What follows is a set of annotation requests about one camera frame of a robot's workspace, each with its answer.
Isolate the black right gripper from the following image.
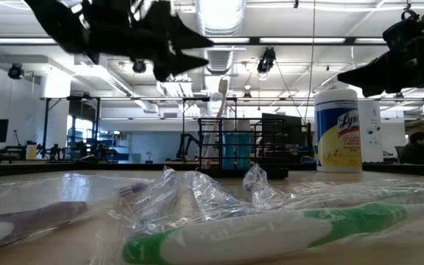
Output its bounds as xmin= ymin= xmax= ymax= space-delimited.
xmin=337 ymin=35 xmax=424 ymax=98

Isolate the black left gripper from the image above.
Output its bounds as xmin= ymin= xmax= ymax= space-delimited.
xmin=86 ymin=0 xmax=214 ymax=82

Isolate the teal bottle with white cap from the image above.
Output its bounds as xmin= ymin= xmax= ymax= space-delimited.
xmin=222 ymin=119 xmax=238 ymax=170
xmin=236 ymin=119 xmax=252 ymax=170

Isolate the green white toothbrush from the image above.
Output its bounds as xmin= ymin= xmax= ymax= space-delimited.
xmin=121 ymin=180 xmax=424 ymax=265

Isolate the purple toothbrush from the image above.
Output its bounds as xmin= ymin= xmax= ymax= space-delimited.
xmin=0 ymin=172 xmax=154 ymax=261

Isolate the white round column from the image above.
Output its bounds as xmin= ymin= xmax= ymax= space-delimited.
xmin=358 ymin=99 xmax=385 ymax=163

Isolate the Lysol wipes canister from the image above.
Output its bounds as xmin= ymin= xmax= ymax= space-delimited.
xmin=314 ymin=87 xmax=364 ymax=174

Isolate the black crossbar with light strips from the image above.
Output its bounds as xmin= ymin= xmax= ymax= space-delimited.
xmin=0 ymin=35 xmax=389 ymax=47

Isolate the seated person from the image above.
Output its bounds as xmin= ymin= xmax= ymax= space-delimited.
xmin=399 ymin=131 xmax=424 ymax=166

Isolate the background black monitor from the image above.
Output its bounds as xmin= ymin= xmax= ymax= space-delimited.
xmin=261 ymin=113 xmax=314 ymax=165

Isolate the background robot workstation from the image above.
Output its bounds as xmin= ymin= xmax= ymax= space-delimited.
xmin=37 ymin=141 xmax=130 ymax=163

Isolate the black hanging ceiling camera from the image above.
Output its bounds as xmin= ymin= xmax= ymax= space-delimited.
xmin=256 ymin=46 xmax=278 ymax=74
xmin=7 ymin=63 xmax=25 ymax=80
xmin=132 ymin=58 xmax=148 ymax=74

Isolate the background black stand frame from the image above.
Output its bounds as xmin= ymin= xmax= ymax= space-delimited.
xmin=39 ymin=96 xmax=101 ymax=160
xmin=180 ymin=96 xmax=239 ymax=163

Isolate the black wire caddy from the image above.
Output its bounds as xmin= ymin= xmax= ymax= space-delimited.
xmin=197 ymin=116 xmax=290 ymax=180

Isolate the black aluminium rig frame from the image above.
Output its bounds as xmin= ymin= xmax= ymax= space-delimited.
xmin=0 ymin=160 xmax=424 ymax=180

